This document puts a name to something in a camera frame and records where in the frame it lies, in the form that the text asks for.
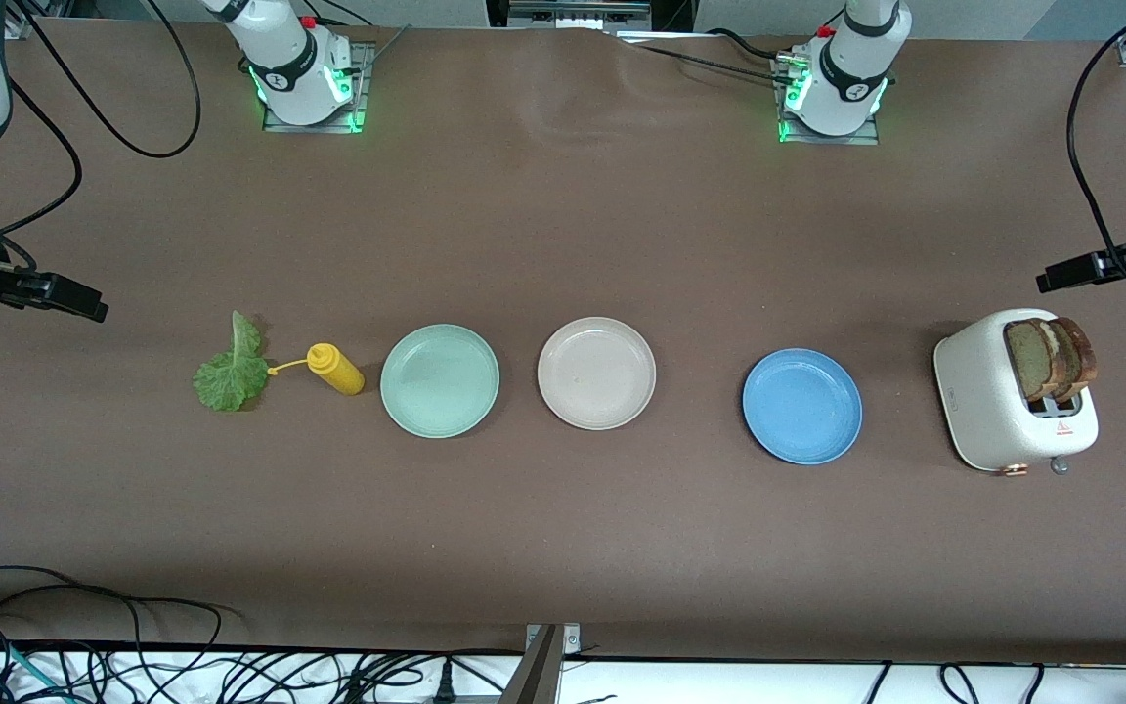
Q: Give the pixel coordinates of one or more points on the brown bread slice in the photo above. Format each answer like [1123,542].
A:
[1027,360]
[1083,357]

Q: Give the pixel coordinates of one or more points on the green lettuce leaf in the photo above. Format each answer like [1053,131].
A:
[229,376]

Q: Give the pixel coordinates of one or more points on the yellow mustard squeeze bottle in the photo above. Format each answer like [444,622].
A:
[338,372]

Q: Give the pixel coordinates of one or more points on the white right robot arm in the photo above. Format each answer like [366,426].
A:
[294,68]

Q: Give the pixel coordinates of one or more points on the blue plate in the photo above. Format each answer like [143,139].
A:
[802,406]

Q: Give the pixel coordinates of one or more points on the green plate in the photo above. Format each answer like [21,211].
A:
[441,381]

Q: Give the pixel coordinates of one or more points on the beige plate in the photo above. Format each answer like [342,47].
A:
[597,374]

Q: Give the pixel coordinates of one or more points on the white toaster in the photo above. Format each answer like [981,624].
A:
[988,391]

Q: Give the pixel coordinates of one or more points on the black power plug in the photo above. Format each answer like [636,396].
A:
[444,684]

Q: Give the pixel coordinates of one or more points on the black equipment box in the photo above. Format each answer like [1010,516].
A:
[573,12]

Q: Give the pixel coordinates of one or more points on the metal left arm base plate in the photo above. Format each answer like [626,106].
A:
[871,134]

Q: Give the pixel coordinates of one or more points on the aluminium frame profile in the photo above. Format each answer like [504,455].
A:
[21,24]

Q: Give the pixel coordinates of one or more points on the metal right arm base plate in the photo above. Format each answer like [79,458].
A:
[360,88]

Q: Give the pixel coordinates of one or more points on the metal table bracket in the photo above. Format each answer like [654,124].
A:
[545,675]

